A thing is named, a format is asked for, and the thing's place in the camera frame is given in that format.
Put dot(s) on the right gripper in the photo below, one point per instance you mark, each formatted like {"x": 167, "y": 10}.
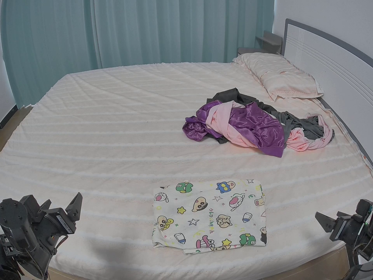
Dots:
{"x": 341, "y": 226}

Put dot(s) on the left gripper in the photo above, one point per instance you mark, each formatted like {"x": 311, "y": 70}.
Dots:
{"x": 61, "y": 219}

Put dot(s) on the white printed pyjama top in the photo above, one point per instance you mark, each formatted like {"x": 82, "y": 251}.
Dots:
{"x": 209, "y": 214}

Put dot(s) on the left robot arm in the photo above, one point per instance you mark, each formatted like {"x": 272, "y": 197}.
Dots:
{"x": 20, "y": 238}

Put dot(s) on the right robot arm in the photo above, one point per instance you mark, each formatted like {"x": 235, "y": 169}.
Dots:
{"x": 360, "y": 243}

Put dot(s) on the pile of clothes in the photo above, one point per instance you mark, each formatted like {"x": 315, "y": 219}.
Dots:
{"x": 250, "y": 124}

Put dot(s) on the bed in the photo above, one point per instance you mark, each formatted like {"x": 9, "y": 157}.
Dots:
{"x": 116, "y": 127}

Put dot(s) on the pale pink pillow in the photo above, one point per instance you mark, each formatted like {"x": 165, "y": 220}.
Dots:
{"x": 279, "y": 74}

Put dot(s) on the grey bedside table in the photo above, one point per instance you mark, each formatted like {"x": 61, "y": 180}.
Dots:
{"x": 269, "y": 41}

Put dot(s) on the blue-green curtain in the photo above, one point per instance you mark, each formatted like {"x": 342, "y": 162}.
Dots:
{"x": 131, "y": 25}

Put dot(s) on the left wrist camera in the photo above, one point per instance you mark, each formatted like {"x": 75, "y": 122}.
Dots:
{"x": 30, "y": 204}

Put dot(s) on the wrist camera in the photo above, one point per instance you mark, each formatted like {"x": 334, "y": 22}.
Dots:
{"x": 30, "y": 204}
{"x": 364, "y": 210}

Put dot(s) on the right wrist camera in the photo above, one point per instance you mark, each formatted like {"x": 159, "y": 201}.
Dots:
{"x": 364, "y": 210}

